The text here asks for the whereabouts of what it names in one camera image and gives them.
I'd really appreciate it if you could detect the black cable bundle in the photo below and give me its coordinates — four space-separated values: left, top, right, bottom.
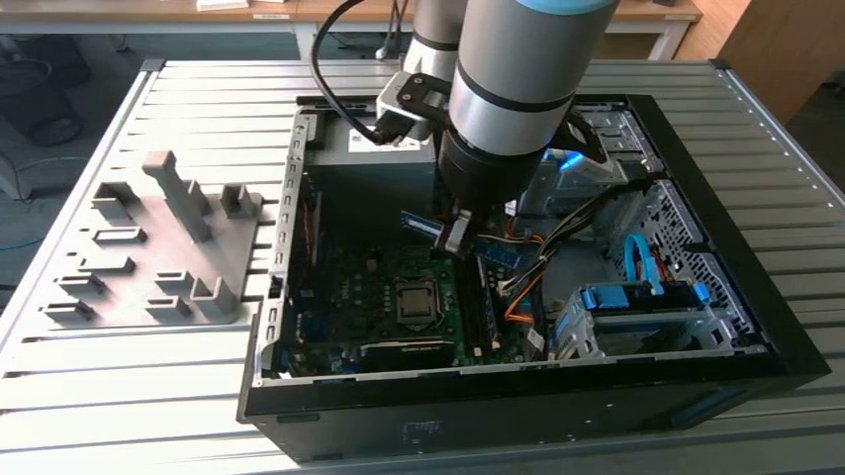
539 182 647 263

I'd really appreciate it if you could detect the black RAM slot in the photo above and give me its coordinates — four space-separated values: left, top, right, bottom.
453 254 479 357

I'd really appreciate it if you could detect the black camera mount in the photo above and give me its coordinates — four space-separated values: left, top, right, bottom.
551 111 627 182

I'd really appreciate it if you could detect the silver CPU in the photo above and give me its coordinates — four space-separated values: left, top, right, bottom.
396 284 441 321

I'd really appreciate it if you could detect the grey parts rack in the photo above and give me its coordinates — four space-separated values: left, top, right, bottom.
38 149 268 329

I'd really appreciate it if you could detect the black PC case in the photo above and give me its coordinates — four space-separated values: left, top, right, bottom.
236 92 832 464

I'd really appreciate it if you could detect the black office chair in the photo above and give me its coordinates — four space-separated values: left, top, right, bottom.
0 34 94 147

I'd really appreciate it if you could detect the green motherboard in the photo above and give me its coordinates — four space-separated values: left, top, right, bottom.
284 237 549 370

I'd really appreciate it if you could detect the black graphics card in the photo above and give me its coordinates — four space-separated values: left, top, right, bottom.
360 336 457 370

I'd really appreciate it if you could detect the grey power supply unit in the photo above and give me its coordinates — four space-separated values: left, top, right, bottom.
309 116 439 238

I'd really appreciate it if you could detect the orange red wire bundle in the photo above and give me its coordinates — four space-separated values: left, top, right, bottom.
505 289 539 324

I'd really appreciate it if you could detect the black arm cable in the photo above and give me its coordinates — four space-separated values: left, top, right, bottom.
308 0 398 144

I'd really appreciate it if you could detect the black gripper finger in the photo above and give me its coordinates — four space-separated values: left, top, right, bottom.
437 208 476 257

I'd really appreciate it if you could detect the wooden desk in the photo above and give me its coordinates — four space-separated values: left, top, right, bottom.
0 0 705 36

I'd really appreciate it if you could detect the brown wooden cabinet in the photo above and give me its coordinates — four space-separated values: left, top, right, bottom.
716 0 845 125

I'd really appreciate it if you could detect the blue RAM stick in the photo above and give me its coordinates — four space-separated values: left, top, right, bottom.
400 210 529 269

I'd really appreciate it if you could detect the grey metal drive cage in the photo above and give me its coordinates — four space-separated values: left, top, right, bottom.
515 106 668 219
552 291 735 360

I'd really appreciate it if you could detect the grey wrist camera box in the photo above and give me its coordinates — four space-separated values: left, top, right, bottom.
374 71 457 147

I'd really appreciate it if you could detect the blue disk carrier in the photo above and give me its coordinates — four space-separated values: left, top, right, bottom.
579 281 712 314

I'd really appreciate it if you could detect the blue SATA cable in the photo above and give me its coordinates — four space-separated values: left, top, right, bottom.
624 232 665 298

